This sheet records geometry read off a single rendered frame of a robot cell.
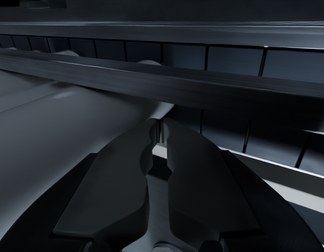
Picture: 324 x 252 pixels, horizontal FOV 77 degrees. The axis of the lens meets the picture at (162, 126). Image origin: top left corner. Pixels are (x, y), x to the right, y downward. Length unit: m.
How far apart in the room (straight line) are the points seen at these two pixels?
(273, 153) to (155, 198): 0.16
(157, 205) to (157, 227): 0.05
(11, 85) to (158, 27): 0.12
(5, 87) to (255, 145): 0.20
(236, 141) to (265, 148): 0.02
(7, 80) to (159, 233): 0.27
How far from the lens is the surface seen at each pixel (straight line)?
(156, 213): 0.31
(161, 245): 0.35
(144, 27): 0.18
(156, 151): 0.17
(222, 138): 0.18
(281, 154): 0.18
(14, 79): 0.20
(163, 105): 0.15
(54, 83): 0.18
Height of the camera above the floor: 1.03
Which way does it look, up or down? 48 degrees down
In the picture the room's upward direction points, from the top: 132 degrees counter-clockwise
